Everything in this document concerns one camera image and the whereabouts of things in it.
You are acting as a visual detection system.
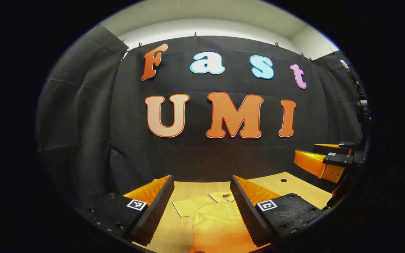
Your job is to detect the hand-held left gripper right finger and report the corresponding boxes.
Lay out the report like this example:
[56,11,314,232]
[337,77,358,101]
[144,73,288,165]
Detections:
[230,175,326,248]

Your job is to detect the orange polo T-shirt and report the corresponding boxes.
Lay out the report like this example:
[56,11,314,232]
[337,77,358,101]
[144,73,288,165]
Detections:
[172,192,271,253]

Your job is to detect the black backdrop cloth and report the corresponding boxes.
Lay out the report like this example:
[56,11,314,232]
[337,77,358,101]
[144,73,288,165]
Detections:
[36,25,369,211]

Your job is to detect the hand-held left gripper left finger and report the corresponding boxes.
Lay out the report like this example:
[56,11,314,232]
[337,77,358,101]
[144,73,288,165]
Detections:
[78,175,175,246]

